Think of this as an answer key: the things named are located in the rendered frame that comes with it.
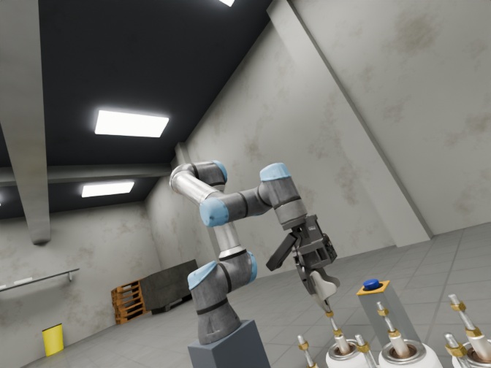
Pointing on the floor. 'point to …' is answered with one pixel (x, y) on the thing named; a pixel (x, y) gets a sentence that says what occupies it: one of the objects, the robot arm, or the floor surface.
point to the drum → (53, 339)
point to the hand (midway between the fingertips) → (322, 305)
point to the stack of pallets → (128, 302)
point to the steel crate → (166, 287)
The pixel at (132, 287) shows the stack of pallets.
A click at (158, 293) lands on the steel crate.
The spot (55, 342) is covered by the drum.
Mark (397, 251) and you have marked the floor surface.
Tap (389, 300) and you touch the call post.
